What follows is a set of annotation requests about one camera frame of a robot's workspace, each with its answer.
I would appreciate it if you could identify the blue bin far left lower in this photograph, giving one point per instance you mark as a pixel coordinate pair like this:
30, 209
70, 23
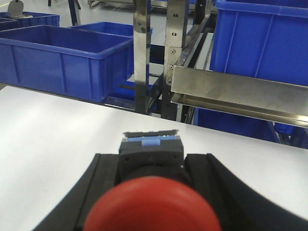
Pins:
6, 22

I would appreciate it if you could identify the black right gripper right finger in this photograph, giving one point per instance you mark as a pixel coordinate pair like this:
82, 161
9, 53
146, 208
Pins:
237, 206

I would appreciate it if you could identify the large blue bin right shelf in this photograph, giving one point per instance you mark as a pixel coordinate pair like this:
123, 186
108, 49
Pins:
266, 39

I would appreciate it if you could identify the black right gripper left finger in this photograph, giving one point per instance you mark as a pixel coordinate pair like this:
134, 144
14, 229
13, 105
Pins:
71, 212

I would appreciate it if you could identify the blue bin bottom right shelf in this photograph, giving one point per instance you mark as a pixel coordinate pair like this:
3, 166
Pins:
236, 124

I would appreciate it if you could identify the large blue bin lower left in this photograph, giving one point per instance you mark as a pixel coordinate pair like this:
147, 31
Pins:
77, 63

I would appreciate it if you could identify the blue bin behind lower left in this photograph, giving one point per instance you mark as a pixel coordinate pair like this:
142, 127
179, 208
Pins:
104, 30

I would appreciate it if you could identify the stainless steel shelving rack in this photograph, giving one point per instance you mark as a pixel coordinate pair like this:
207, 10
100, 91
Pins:
180, 85

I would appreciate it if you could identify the red emergency stop button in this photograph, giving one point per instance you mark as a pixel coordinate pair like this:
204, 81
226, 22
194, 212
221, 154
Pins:
154, 192

